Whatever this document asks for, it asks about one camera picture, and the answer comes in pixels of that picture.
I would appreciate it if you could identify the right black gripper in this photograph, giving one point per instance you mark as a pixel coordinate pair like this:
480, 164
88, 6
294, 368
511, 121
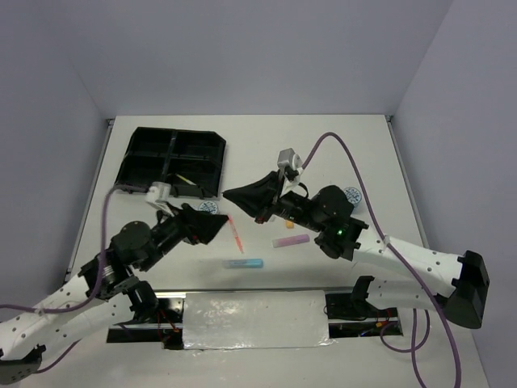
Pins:
258, 196

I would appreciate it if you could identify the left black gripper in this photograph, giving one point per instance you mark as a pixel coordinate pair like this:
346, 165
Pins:
197, 225

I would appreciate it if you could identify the blue round tape tin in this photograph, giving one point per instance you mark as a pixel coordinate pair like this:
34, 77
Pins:
209, 206
354, 197

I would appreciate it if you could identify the orange thin pen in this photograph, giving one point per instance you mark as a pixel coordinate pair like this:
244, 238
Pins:
236, 235

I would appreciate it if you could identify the yellow thin pen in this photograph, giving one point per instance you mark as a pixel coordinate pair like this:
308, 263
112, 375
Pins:
186, 180

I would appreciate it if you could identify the purple pink highlighter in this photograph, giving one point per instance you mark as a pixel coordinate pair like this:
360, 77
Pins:
290, 241

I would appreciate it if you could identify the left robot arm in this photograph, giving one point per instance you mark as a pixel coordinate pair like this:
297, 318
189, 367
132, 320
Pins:
105, 292

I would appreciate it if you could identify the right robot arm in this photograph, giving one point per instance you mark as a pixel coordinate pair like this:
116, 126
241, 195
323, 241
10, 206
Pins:
455, 284

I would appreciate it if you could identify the blue highlighter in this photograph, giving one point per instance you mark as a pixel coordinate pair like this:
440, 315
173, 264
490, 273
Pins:
243, 263

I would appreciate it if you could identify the black four-compartment tray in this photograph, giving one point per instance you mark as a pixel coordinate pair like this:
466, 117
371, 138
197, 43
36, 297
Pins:
157, 155

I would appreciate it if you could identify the silver foil plate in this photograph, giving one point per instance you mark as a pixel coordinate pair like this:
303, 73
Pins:
252, 320

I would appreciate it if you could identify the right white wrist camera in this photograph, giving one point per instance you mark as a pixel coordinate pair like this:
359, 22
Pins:
290, 170

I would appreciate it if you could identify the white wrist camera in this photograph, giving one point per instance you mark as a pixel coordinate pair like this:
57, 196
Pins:
157, 196
290, 170

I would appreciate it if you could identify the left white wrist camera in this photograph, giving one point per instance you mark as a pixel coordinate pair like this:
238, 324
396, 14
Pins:
157, 196

